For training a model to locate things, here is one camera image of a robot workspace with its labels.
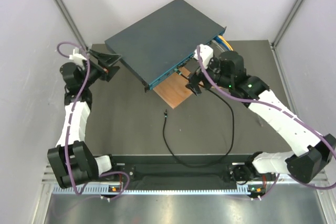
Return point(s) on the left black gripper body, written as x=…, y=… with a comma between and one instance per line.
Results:
x=97, y=71

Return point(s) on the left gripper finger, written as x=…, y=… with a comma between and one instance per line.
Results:
x=101, y=57
x=109, y=60

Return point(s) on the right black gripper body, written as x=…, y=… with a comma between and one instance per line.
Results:
x=207, y=83

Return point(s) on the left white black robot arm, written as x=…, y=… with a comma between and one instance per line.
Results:
x=71, y=160

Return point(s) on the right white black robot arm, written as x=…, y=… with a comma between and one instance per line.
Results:
x=310, y=151

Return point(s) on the wooden board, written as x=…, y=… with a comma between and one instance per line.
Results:
x=172, y=90

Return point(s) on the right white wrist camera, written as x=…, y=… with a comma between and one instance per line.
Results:
x=206, y=53

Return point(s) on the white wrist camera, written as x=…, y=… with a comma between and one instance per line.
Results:
x=78, y=58
x=206, y=53

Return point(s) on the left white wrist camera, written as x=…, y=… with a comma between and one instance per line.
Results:
x=78, y=58

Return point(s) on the dark blue network switch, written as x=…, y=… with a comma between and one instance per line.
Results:
x=155, y=46

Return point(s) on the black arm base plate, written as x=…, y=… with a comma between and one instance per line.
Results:
x=230, y=168

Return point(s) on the white slotted cable duct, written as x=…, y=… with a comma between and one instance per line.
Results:
x=115, y=188

